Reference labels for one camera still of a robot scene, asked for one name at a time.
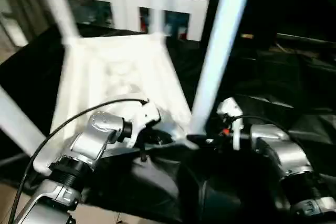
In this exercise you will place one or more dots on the white plastic table top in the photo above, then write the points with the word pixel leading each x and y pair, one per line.
pixel 121 66

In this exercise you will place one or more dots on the white plastic table leg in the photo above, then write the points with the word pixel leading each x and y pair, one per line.
pixel 157 3
pixel 223 40
pixel 58 3
pixel 16 121

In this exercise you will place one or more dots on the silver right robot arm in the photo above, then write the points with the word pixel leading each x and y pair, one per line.
pixel 283 153

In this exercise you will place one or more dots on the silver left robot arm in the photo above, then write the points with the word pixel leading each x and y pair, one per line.
pixel 89 142

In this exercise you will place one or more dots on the black plastic mat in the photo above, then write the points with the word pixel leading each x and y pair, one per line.
pixel 294 93

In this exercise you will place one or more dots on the black cabinet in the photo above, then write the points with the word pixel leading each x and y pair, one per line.
pixel 294 1

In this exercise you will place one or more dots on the grey curtain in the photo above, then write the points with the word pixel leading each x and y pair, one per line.
pixel 21 1

